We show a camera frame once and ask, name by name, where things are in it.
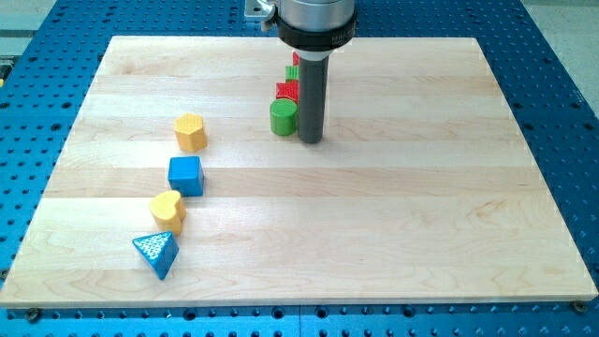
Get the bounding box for blue triangle block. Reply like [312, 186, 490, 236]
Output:
[132, 231, 180, 280]

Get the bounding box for green star block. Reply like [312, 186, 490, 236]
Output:
[285, 65, 300, 82]

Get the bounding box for yellow hexagon block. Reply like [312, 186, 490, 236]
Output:
[174, 113, 208, 153]

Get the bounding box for red star block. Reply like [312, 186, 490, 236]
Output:
[275, 80, 299, 103]

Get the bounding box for blue cube block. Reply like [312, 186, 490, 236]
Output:
[168, 156, 204, 197]

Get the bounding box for red block far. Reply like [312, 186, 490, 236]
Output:
[292, 51, 300, 66]

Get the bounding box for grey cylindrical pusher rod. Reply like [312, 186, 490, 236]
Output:
[297, 57, 329, 144]

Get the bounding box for yellow heart block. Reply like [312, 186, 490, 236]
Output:
[149, 190, 186, 236]

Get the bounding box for light wooden board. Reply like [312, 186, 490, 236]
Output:
[1, 36, 597, 308]

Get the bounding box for green cylinder block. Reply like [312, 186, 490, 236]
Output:
[270, 98, 298, 136]

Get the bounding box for silver metal bracket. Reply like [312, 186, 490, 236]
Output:
[244, 0, 278, 32]

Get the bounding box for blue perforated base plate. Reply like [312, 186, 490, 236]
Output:
[1, 0, 598, 336]

